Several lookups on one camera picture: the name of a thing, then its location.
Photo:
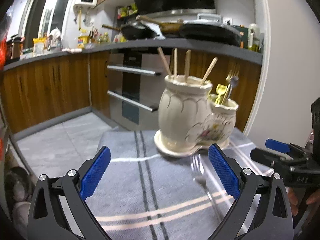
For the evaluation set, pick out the yellow food package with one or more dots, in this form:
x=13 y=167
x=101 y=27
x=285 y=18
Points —
x=38 y=46

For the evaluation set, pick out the gold spoon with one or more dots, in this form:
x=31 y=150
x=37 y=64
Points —
x=220 y=90

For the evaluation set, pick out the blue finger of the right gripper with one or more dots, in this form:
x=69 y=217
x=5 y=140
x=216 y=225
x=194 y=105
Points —
x=277 y=146
x=266 y=158

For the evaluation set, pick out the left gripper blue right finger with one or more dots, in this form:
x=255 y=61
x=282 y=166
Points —
x=272 y=218

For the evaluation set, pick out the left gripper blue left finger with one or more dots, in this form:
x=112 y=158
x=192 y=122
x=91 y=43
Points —
x=47 y=220

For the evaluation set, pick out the silver fork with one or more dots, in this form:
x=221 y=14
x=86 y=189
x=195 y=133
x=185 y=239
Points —
x=198 y=176

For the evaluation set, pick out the red plastic bag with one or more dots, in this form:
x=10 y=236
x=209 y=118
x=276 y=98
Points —
x=3 y=51

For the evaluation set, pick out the silver flower spoon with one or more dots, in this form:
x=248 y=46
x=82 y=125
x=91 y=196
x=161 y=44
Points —
x=232 y=83

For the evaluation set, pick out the wooden chopstick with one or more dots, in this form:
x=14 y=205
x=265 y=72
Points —
x=187 y=65
x=165 y=63
x=175 y=62
x=209 y=70

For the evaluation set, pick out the yellow oil bottle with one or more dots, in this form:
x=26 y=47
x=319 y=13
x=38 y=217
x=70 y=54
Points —
x=82 y=39

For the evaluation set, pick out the stainless steel oven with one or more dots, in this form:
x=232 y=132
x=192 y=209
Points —
x=135 y=89

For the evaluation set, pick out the gold fork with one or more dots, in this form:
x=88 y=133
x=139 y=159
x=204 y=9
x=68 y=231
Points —
x=233 y=72

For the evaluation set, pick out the green kitchen appliance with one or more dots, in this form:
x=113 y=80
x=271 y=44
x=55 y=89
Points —
x=244 y=35

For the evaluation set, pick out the white oil dispenser bottle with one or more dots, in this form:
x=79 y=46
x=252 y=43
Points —
x=253 y=37

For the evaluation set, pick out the cream ceramic utensil holder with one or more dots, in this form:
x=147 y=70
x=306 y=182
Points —
x=189 y=119

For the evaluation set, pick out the grey striped table cloth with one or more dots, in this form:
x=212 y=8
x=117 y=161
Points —
x=145 y=195

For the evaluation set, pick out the black electric griddle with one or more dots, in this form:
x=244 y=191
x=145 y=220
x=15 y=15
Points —
x=209 y=27

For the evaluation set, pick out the grey kitchen countertop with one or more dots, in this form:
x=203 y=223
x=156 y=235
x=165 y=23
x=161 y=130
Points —
x=182 y=43

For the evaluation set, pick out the black wok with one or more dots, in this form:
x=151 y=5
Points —
x=134 y=31

